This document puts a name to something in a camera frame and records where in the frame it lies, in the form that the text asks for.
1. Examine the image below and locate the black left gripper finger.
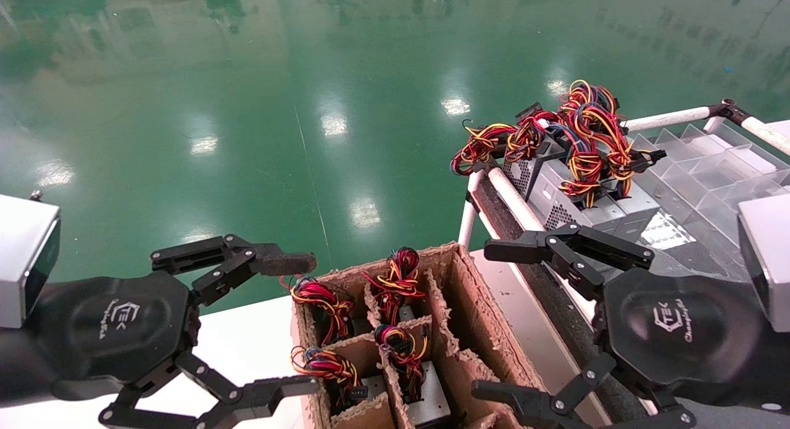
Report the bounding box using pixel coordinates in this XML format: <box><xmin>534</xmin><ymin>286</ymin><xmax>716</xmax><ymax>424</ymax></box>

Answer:
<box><xmin>99</xmin><ymin>352</ymin><xmax>322</xmax><ymax>429</ymax></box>
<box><xmin>151</xmin><ymin>234</ymin><xmax>317</xmax><ymax>307</ymax></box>

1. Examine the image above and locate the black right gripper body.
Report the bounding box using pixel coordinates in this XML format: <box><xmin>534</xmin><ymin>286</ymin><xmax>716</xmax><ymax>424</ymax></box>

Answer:
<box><xmin>594</xmin><ymin>267</ymin><xmax>773</xmax><ymax>406</ymax></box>

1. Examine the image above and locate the clear plastic divider tray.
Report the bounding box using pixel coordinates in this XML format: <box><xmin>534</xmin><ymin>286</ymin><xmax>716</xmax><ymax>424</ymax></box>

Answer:
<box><xmin>630</xmin><ymin>119</ymin><xmax>790</xmax><ymax>275</ymax></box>

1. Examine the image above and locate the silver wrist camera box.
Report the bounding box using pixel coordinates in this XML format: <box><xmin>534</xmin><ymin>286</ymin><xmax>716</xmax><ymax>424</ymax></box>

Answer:
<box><xmin>0</xmin><ymin>193</ymin><xmax>62</xmax><ymax>330</ymax></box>
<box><xmin>737</xmin><ymin>193</ymin><xmax>790</xmax><ymax>333</ymax></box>

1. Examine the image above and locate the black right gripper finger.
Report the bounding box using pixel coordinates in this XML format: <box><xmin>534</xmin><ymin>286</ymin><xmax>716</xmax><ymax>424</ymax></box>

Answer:
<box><xmin>472</xmin><ymin>352</ymin><xmax>699</xmax><ymax>429</ymax></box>
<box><xmin>484</xmin><ymin>222</ymin><xmax>655</xmax><ymax>301</ymax></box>

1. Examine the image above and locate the black rubber table mat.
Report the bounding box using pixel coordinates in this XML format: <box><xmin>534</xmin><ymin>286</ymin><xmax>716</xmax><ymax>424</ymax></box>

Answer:
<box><xmin>592</xmin><ymin>213</ymin><xmax>751</xmax><ymax>289</ymax></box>

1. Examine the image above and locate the white tube rack frame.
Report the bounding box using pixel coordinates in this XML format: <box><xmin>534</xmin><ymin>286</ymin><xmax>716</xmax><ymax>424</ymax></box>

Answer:
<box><xmin>459</xmin><ymin>99</ymin><xmax>790</xmax><ymax>319</ymax></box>

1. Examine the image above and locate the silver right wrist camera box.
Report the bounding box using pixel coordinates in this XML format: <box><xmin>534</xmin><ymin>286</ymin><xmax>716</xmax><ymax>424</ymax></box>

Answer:
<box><xmin>737</xmin><ymin>193</ymin><xmax>790</xmax><ymax>333</ymax></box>

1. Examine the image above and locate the black pipe joint connector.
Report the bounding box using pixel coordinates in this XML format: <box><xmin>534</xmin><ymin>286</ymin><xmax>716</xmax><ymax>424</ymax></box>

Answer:
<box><xmin>710</xmin><ymin>98</ymin><xmax>752</xmax><ymax>127</ymax></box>

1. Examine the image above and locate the grey power supply with wires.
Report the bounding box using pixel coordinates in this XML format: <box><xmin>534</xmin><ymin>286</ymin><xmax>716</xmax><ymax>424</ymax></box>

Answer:
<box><xmin>608</xmin><ymin>142</ymin><xmax>668</xmax><ymax>242</ymax></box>
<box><xmin>361</xmin><ymin>246</ymin><xmax>428</xmax><ymax>326</ymax></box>
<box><xmin>528</xmin><ymin>79</ymin><xmax>636</xmax><ymax>239</ymax></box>
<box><xmin>281</xmin><ymin>274</ymin><xmax>357</xmax><ymax>347</ymax></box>
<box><xmin>451</xmin><ymin>102</ymin><xmax>559</xmax><ymax>199</ymax></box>
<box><xmin>373</xmin><ymin>322</ymin><xmax>453</xmax><ymax>428</ymax></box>
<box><xmin>290</xmin><ymin>345</ymin><xmax>371</xmax><ymax>417</ymax></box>

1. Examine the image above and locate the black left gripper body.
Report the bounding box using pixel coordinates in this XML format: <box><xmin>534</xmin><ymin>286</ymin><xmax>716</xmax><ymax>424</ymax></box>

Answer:
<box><xmin>31</xmin><ymin>270</ymin><xmax>200</xmax><ymax>400</ymax></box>

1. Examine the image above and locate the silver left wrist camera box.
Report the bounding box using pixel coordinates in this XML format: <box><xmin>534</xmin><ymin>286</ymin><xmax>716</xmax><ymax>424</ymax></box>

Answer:
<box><xmin>0</xmin><ymin>193</ymin><xmax>62</xmax><ymax>330</ymax></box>

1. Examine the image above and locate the brown divided cardboard box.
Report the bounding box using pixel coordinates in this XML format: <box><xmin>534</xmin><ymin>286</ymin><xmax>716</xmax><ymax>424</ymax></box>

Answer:
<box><xmin>290</xmin><ymin>242</ymin><xmax>565</xmax><ymax>429</ymax></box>

